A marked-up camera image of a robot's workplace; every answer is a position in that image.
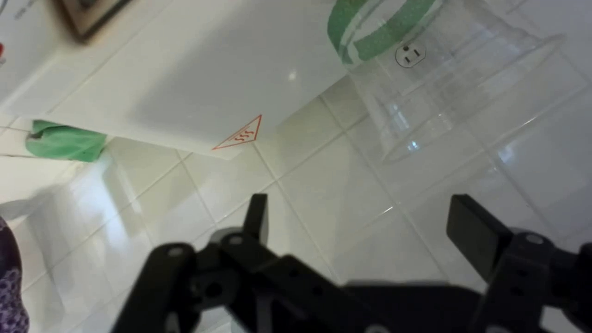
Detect white toaster oven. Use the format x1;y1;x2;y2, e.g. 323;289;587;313
0;0;348;163

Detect white wall outlet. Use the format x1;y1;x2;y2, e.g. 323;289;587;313
393;41;428;69

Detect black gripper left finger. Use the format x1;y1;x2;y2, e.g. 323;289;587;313
110;193;385;333

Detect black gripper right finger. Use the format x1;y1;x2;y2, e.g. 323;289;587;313
446;193;592;333

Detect green crumpled object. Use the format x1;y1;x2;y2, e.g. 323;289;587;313
25;119;110;165

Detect clear cup with green band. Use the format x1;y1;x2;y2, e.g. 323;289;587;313
326;0;567;167

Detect purple patterned cloth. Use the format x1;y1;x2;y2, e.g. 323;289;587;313
0;215;32;333

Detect dark brown framed object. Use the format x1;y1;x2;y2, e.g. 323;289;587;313
54;0;136;43

